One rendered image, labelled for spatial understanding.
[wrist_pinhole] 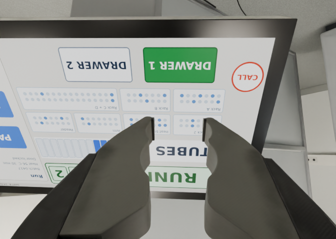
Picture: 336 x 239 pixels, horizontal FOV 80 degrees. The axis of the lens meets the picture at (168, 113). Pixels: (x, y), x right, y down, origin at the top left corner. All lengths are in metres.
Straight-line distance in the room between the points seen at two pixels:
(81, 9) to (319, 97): 3.69
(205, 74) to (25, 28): 0.23
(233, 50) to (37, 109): 0.29
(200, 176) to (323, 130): 3.48
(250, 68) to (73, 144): 0.29
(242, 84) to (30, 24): 0.28
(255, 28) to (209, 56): 0.06
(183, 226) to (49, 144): 1.02
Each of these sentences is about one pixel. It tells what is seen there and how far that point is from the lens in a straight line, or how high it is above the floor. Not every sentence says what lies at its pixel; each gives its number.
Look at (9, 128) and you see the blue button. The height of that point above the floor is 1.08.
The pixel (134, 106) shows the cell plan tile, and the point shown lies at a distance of 0.30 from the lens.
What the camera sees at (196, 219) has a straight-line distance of 1.34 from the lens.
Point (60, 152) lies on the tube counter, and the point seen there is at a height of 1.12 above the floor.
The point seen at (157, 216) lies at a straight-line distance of 1.18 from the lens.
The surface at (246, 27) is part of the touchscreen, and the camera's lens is 0.27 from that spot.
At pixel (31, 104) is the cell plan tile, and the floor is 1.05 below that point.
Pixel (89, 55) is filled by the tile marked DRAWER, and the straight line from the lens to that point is 0.29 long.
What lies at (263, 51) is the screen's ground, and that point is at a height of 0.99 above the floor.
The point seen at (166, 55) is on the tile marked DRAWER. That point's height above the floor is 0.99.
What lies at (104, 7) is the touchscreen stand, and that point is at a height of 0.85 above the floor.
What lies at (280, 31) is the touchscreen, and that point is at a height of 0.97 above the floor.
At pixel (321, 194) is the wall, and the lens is 3.85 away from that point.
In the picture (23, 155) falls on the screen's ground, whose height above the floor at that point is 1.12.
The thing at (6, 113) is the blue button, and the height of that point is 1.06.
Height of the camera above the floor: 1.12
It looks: 12 degrees down
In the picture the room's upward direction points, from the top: 178 degrees counter-clockwise
